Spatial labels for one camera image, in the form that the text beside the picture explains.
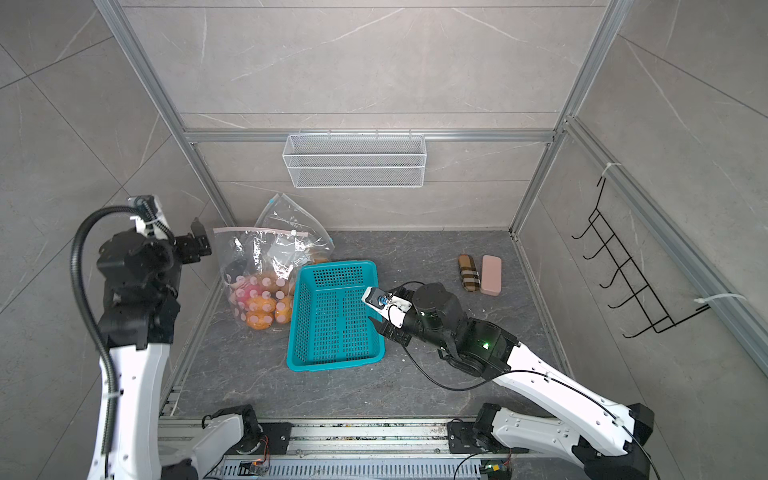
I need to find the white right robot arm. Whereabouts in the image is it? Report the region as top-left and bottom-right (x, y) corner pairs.
(362, 283), (660, 479)

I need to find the white wire mesh shelf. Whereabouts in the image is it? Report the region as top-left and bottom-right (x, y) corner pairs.
(282, 133), (428, 189)

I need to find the wrinkled brown potato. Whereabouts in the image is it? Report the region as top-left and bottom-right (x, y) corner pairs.
(274, 296), (293, 324)

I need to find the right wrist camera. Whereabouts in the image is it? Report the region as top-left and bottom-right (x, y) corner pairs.
(362, 287), (412, 313)

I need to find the pink rectangular box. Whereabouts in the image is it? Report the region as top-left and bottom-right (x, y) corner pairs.
(480, 255), (502, 296)

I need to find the black wire hook rack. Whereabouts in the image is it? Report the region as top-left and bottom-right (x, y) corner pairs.
(571, 177), (711, 339)

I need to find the black corrugated cable hose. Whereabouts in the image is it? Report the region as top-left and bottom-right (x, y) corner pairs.
(69, 200), (160, 457)

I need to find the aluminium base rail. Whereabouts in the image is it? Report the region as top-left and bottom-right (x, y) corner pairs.
(200, 418), (586, 479)

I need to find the pink dotted clear bag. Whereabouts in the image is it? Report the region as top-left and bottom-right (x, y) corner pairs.
(213, 227), (311, 330)

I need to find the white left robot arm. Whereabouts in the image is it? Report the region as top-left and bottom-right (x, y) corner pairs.
(88, 220), (267, 479)

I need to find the teal plastic basket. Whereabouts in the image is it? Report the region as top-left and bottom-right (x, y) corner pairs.
(286, 260), (385, 372)

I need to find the brown cylindrical bottle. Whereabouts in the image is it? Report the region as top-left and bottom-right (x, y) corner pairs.
(458, 254), (481, 292)

